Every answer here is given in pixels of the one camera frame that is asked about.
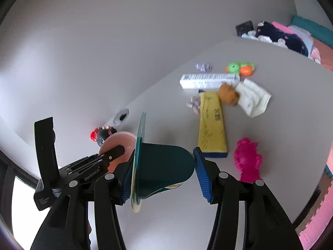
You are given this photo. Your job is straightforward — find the navy patterned garment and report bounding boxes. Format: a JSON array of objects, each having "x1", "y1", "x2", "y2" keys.
[{"x1": 256, "y1": 21, "x2": 311, "y2": 57}]

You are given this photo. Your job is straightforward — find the pink garment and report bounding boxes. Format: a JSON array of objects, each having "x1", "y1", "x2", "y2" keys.
[{"x1": 272, "y1": 21, "x2": 297, "y2": 36}]

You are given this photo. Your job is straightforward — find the green and orange toy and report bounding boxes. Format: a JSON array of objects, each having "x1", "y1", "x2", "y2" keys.
[{"x1": 225, "y1": 61, "x2": 257, "y2": 78}]

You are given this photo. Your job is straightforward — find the pink round lid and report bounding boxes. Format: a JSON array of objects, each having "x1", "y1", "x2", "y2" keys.
[{"x1": 99, "y1": 131, "x2": 137, "y2": 174}]

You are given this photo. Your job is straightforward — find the magenta fluffy toy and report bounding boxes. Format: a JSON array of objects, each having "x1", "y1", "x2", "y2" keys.
[{"x1": 233, "y1": 137, "x2": 263, "y2": 184}]

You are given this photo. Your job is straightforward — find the long yellow carton box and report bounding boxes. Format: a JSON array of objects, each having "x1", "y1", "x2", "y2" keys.
[{"x1": 197, "y1": 91, "x2": 230, "y2": 160}]

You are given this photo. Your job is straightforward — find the white cloth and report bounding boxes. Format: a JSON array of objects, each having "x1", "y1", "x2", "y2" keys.
[{"x1": 240, "y1": 30, "x2": 274, "y2": 44}]

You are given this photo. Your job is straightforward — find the orange plush toy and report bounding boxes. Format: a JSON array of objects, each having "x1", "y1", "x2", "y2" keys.
[{"x1": 218, "y1": 82, "x2": 240, "y2": 107}]

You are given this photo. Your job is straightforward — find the long white carton box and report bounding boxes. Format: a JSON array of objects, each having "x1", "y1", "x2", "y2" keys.
[{"x1": 179, "y1": 73, "x2": 241, "y2": 96}]

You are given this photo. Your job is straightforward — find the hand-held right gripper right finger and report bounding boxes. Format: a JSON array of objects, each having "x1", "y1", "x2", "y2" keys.
[{"x1": 193, "y1": 146, "x2": 305, "y2": 250}]

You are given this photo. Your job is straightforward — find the red and black toy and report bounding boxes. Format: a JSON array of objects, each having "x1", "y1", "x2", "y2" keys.
[{"x1": 90, "y1": 126, "x2": 118, "y2": 148}]

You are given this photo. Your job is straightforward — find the table cable grommet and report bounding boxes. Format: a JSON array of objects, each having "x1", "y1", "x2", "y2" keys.
[{"x1": 113, "y1": 108, "x2": 130, "y2": 124}]

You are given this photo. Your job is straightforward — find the colourful foam floor mat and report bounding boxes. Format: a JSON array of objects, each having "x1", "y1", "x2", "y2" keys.
[{"x1": 299, "y1": 185, "x2": 333, "y2": 250}]

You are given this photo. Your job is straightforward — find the teal pillow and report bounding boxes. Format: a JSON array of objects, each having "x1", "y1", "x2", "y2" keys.
[{"x1": 290, "y1": 15, "x2": 333, "y2": 45}]

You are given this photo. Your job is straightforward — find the light blue plastic disc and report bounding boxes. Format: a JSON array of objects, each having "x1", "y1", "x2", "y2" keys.
[{"x1": 131, "y1": 111, "x2": 148, "y2": 213}]

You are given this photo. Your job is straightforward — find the small pink folded clothes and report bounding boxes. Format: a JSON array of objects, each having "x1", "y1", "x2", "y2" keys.
[{"x1": 311, "y1": 47, "x2": 322, "y2": 64}]

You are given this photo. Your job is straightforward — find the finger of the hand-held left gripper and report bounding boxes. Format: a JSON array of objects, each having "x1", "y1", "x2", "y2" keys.
[
  {"x1": 33, "y1": 117, "x2": 62, "y2": 188},
  {"x1": 97, "y1": 145, "x2": 126, "y2": 165}
]

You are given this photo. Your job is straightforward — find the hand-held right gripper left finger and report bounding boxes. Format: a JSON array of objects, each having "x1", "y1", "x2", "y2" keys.
[{"x1": 30, "y1": 150, "x2": 137, "y2": 250}]

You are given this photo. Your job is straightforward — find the light blue folded blanket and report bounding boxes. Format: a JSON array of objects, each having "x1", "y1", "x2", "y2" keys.
[{"x1": 287, "y1": 25, "x2": 316, "y2": 56}]

